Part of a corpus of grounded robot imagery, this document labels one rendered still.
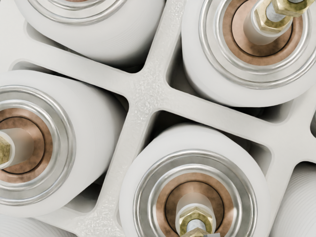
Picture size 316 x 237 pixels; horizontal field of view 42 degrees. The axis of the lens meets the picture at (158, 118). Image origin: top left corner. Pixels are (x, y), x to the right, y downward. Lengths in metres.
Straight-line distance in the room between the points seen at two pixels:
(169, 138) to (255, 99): 0.06
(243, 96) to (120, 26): 0.09
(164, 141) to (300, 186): 0.13
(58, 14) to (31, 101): 0.06
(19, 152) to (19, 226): 0.11
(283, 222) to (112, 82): 0.17
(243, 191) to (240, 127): 0.08
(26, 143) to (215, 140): 0.11
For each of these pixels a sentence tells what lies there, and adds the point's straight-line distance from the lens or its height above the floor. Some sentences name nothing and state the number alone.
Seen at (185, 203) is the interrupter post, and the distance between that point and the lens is 0.23.
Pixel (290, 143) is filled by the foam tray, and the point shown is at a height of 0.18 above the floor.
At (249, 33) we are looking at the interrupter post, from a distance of 0.25.
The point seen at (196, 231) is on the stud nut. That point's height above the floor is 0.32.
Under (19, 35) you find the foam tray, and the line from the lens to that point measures 0.35.
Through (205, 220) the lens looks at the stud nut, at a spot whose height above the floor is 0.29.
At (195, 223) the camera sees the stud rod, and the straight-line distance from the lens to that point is 0.21.
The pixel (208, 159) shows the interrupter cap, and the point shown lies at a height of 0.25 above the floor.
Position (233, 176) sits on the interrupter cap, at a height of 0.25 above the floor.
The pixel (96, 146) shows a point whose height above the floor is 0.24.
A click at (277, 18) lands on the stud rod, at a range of 0.21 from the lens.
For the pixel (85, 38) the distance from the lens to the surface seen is 0.27.
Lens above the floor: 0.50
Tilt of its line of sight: 86 degrees down
